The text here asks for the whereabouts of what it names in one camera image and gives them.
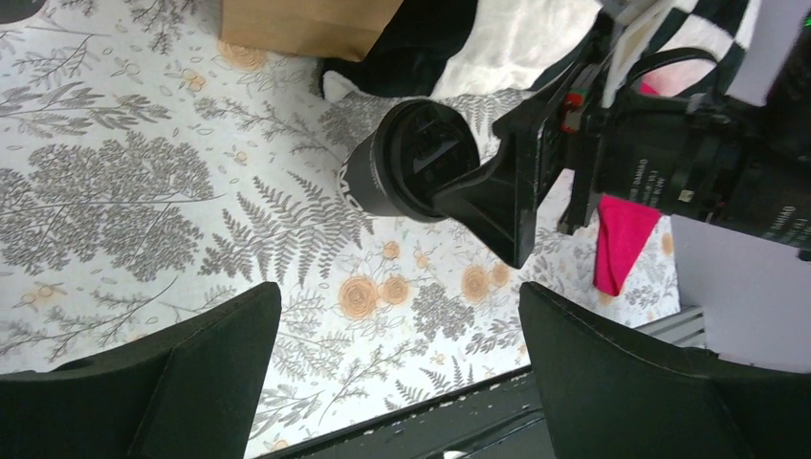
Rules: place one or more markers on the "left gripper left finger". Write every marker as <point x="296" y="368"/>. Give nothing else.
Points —
<point x="188" y="391"/>

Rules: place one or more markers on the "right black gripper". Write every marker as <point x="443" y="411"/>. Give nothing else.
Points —
<point x="707" y="157"/>

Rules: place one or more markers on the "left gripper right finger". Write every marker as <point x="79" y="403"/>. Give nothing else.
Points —
<point x="610" y="391"/>

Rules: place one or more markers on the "black plastic cup lid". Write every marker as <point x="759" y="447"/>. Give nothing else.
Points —
<point x="421" y="146"/>

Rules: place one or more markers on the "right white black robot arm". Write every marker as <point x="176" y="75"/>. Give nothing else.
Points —
<point x="733" y="276"/>

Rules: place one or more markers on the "red cloth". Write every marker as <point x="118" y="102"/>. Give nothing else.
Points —
<point x="624" y="244"/>

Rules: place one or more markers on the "black white checkered pillow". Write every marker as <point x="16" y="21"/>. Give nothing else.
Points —
<point x="448" y="49"/>

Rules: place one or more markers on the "brown paper bag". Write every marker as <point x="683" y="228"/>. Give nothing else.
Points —
<point x="345" y="29"/>

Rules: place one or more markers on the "floral patterned table mat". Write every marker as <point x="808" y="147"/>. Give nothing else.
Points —
<point x="150" y="172"/>

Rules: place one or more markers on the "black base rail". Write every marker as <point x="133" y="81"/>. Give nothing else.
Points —
<point x="501" y="417"/>

